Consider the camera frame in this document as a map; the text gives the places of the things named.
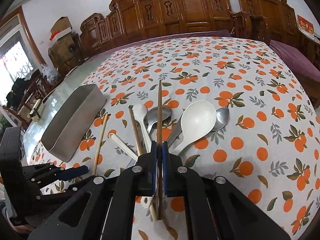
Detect dark wooden chopstick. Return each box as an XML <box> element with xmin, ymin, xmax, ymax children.
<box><xmin>156</xmin><ymin>80</ymin><xmax>163</xmax><ymax>220</ymax></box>

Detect large white rice paddle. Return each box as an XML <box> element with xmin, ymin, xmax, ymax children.
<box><xmin>171</xmin><ymin>100</ymin><xmax>216</xmax><ymax>155</ymax></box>

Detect white ceramic soup spoon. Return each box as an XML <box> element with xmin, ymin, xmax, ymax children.
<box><xmin>132</xmin><ymin>104</ymin><xmax>152</xmax><ymax>210</ymax></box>

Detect brown wooden chopstick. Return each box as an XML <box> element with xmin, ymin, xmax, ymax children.
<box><xmin>129</xmin><ymin>107</ymin><xmax>157</xmax><ymax>222</ymax></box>

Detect metal rectangular utensil tray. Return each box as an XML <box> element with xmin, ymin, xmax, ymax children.
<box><xmin>41</xmin><ymin>84</ymin><xmax>106</xmax><ymax>163</ymax></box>

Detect small white plastic spoon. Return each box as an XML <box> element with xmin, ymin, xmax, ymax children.
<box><xmin>108</xmin><ymin>133</ymin><xmax>138</xmax><ymax>161</ymax></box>

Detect light bamboo chopstick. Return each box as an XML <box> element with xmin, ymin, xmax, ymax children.
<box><xmin>92</xmin><ymin>113</ymin><xmax>108</xmax><ymax>175</ymax></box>

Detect steel spoon centre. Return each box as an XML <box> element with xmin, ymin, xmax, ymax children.
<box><xmin>145</xmin><ymin>106</ymin><xmax>172</xmax><ymax>134</ymax></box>

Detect steel spoon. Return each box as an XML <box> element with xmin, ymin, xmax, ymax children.
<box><xmin>145</xmin><ymin>106</ymin><xmax>172</xmax><ymax>134</ymax></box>
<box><xmin>212</xmin><ymin>107</ymin><xmax>229</xmax><ymax>132</ymax></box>

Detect steel spoon right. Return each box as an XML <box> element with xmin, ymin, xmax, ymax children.
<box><xmin>212</xmin><ymin>107</ymin><xmax>229</xmax><ymax>132</ymax></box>

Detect orange print tablecloth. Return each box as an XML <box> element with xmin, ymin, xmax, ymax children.
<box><xmin>27</xmin><ymin>37</ymin><xmax>319</xmax><ymax>239</ymax></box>

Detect white plastic bag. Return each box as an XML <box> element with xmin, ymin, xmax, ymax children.
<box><xmin>41</xmin><ymin>64</ymin><xmax>61</xmax><ymax>86</ymax></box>

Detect stacked cardboard boxes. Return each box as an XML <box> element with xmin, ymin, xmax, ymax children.
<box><xmin>48</xmin><ymin>16</ymin><xmax>83</xmax><ymax>77</ymax></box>

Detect window with grille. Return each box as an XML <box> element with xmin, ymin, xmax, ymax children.
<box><xmin>1</xmin><ymin>25</ymin><xmax>39</xmax><ymax>105</ymax></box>

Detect purple seat cushion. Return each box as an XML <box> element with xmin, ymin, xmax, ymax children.
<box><xmin>270</xmin><ymin>40</ymin><xmax>319</xmax><ymax>83</ymax></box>

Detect carved wooden long sofa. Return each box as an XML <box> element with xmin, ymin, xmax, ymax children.
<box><xmin>80</xmin><ymin>0</ymin><xmax>252</xmax><ymax>57</ymax></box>

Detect carved wooden armchair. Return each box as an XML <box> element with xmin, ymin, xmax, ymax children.
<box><xmin>238</xmin><ymin>0</ymin><xmax>319</xmax><ymax>68</ymax></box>

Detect red calendar sign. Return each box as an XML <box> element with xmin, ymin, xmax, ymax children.
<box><xmin>297</xmin><ymin>15</ymin><xmax>314</xmax><ymax>37</ymax></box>

